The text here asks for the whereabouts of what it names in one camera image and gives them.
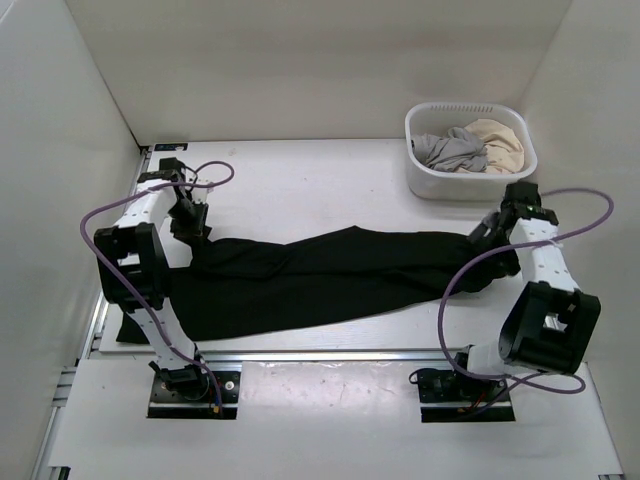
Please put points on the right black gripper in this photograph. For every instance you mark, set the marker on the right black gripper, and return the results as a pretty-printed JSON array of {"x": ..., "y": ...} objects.
[{"x": 489, "y": 224}]

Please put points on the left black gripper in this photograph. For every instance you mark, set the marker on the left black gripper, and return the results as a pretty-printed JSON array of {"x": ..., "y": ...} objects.
[{"x": 195, "y": 231}]

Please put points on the black trousers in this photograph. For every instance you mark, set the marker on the black trousers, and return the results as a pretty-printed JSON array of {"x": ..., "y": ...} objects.
[{"x": 240, "y": 287}]

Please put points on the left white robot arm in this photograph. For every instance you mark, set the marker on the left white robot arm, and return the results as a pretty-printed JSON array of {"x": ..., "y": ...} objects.
[{"x": 141, "y": 285}]

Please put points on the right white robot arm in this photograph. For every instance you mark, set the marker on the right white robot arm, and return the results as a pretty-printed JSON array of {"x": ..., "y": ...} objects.
[{"x": 551, "y": 323}]

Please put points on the dark label sticker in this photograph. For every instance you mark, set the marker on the dark label sticker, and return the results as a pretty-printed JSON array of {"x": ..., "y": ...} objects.
[{"x": 170, "y": 147}]

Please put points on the beige garment in basket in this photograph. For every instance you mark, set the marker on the beige garment in basket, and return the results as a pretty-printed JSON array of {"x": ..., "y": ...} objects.
[{"x": 505, "y": 153}]

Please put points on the grey garment in basket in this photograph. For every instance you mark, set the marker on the grey garment in basket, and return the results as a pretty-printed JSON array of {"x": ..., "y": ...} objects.
[{"x": 458, "y": 150}]

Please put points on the white plastic laundry basket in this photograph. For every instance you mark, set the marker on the white plastic laundry basket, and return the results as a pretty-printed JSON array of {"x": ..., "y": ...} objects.
[{"x": 436, "y": 119}]

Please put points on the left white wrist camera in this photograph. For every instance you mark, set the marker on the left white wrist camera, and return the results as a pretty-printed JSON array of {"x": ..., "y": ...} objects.
[{"x": 202, "y": 192}]

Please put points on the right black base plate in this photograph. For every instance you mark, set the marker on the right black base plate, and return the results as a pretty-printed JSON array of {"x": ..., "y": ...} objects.
[{"x": 446, "y": 396}]

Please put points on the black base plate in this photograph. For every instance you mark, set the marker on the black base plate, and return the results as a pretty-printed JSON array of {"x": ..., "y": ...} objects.
[
  {"x": 446, "y": 396},
  {"x": 185, "y": 394}
]

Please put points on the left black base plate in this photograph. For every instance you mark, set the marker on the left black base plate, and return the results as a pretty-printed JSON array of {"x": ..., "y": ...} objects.
[{"x": 185, "y": 394}]

